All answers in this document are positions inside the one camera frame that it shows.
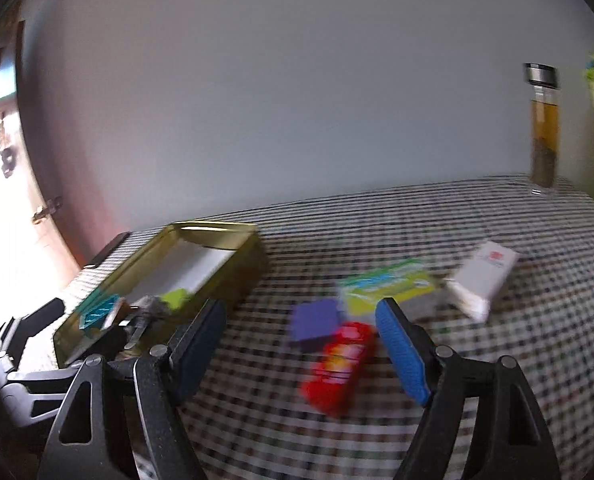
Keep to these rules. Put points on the brass door ornament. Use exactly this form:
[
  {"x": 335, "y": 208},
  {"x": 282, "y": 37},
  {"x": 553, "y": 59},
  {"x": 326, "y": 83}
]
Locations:
[{"x": 8, "y": 155}]

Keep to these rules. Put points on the brass door hinge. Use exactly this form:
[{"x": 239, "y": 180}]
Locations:
[{"x": 47, "y": 209}]

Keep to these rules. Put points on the glass tea bottle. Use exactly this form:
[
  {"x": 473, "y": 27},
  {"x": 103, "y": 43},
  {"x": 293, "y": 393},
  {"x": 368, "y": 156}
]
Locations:
[{"x": 543, "y": 135}]

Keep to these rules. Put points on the checkered tablecloth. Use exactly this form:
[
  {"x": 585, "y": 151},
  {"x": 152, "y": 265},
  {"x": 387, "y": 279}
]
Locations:
[{"x": 477, "y": 210}]

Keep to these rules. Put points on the teal plastic block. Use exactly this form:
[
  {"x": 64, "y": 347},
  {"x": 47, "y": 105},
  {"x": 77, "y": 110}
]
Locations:
[{"x": 99, "y": 312}]

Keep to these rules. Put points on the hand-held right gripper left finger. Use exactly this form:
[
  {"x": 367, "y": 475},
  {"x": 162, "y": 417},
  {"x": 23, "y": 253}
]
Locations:
[{"x": 202, "y": 340}]

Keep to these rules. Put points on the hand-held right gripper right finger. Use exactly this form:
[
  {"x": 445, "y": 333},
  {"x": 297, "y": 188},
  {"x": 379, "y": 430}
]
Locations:
[{"x": 402, "y": 345}]

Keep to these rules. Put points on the red snack packet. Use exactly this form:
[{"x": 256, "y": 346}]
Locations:
[{"x": 339, "y": 367}]

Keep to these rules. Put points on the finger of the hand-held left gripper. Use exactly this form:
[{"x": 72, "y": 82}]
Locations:
[
  {"x": 44, "y": 312},
  {"x": 37, "y": 380}
]

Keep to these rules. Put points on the green yellow flat box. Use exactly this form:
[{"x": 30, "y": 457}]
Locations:
[{"x": 382, "y": 282}]

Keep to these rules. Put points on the gold metal tin tray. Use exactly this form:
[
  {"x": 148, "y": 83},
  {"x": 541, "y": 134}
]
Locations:
[{"x": 237, "y": 265}]

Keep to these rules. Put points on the purple box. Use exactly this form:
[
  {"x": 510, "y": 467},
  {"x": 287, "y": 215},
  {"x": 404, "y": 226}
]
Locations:
[{"x": 316, "y": 325}]

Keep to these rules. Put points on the white box with red mark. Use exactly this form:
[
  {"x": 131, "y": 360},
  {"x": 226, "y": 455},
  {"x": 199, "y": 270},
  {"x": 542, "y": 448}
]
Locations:
[{"x": 482, "y": 272}]

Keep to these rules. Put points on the wooden door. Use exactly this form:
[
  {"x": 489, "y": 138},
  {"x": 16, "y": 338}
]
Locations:
[{"x": 7, "y": 240}]

